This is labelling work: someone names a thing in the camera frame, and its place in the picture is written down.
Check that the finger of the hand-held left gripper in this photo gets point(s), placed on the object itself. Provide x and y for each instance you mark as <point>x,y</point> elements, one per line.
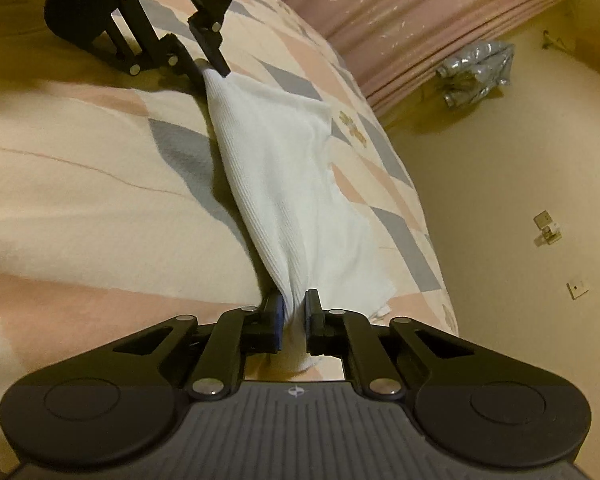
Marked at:
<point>147,50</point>
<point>212,30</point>

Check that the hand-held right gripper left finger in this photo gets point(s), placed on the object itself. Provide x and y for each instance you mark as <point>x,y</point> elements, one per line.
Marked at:
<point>278,320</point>

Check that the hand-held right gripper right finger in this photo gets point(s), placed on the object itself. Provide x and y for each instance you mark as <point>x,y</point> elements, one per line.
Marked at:
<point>310,320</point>

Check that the white knit garment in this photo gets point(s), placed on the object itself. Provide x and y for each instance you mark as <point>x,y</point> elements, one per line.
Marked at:
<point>280,185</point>

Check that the checkered pink grey quilt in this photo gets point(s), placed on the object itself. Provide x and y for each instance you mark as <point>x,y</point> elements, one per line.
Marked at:
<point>80,185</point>

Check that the pink curtain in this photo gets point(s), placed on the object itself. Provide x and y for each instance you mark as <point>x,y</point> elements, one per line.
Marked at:
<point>405,15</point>

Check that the empty wall socket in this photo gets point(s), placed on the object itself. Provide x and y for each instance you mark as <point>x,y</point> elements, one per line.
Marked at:
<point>578,290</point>

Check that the metal wall hook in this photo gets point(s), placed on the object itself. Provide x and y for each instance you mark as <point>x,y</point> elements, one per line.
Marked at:
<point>552,40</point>

